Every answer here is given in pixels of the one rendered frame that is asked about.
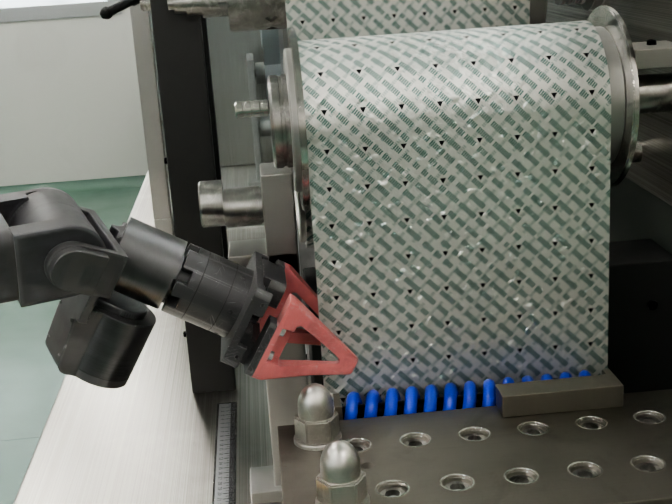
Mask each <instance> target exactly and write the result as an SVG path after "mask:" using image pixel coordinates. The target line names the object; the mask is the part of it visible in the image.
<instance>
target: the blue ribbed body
mask: <svg viewBox="0 0 672 504"><path fill-rule="evenodd" d="M581 376H591V373H590V372H589V371H587V370H582V371H581V372H579V375H578V377H581ZM570 377H572V375H571V374H570V373H569V372H563V373H561V374H560V377H559V379H560V378H570ZM549 379H553V377H552V375H550V374H549V373H546V374H543V375H542V376H541V379H540V380H549ZM527 381H534V379H533V377H531V376H530V375H525V376H524V377H523V378H522V380H521V382H527ZM506 383H515V382H514V379H512V378H511V377H506V378H504V379H503V382H502V384H506ZM495 385H496V384H495V381H494V380H492V379H486V380H485V381H484V383H483V393H478V391H477V386H476V384H475V382H473V381H467V382H465V383H464V388H463V395H459V393H458V389H457V386H456V384H454V383H453V382H450V383H447V384H446V385H445V388H444V396H443V397H440V396H439V392H438V389H437V386H435V385H434V384H429V385H428V386H426V388H425V395H424V398H422V399H421V398H420V394H419V391H418V389H417V388H416V387H415V386H409V387H408V388H407V389H406V392H405V400H401V397H400V394H399V392H398V390H397V389H396V388H389V389H388V390H387V392H386V397H385V402H382V400H381V397H380V394H379V392H378V391H376V390H375V389H373V390H370V391H369V392H368V393H367V395H366V402H365V404H363V403H362V399H361V397H360V395H359V393H357V392H355V391H352V392H350V393H349V394H348V395H347V398H346V406H342V412H343V420H348V419H358V418H369V417H380V416H390V415H401V414H411V413H422V412H433V411H443V410H454V409H465V408H475V407H486V406H496V395H495Z"/></svg>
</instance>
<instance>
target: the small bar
mask: <svg viewBox="0 0 672 504"><path fill-rule="evenodd" d="M495 395H496V406H497V408H498V410H499V411H500V413H501V415H502V417H503V418H504V417H515V416H525V415H536V414H547V413H557V412H568V411H578V410H589V409H599V408H610V407H620V406H623V395H624V386H623V384H622V383H621V382H620V381H619V379H618V378H617V377H616V376H615V375H614V374H603V375H592V376H581V377H570V378H560V379H549V380H538V381H527V382H516V383H506V384H496V385H495Z"/></svg>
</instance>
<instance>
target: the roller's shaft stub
mask: <svg viewBox="0 0 672 504"><path fill-rule="evenodd" d="M638 81H639V101H640V110H639V114H645V113H658V112H671V111H672V71H671V73H657V74H644V75H638Z"/></svg>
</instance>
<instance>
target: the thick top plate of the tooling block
mask: <svg viewBox="0 0 672 504"><path fill-rule="evenodd" d="M339 427H340V432H341V433H342V440H345V441H347V442H349V443H350V444H352V445H353V446H354V448H355V449H356V450H357V452H358V455H359V458H360V467H361V470H362V471H364V472H366V480H367V493H368V494H369V496H370V504H672V389H666V390H656V391H645V392H635V393H624V395H623V406H620V407H610V408H599V409H589V410H578V411H568V412H557V413H547V414H536V415H525V416H515V417H504V418H503V417H502V415H501V413H500V411H499V410H498V408H497V406H486V407H475V408H465V409H454V410H443V411H433V412H422V413H411V414H401V415H390V416H380V417H369V418H358V419H348V420H339ZM277 433H278V447H279V461H280V475H281V489H282V503H283V504H315V499H316V497H317V489H316V477H317V476H318V475H319V473H320V458H321V454H322V452H323V450H321V451H309V450H304V449H301V448H299V447H297V446H296V445H295V444H294V435H295V425H284V426H278V427H277Z"/></svg>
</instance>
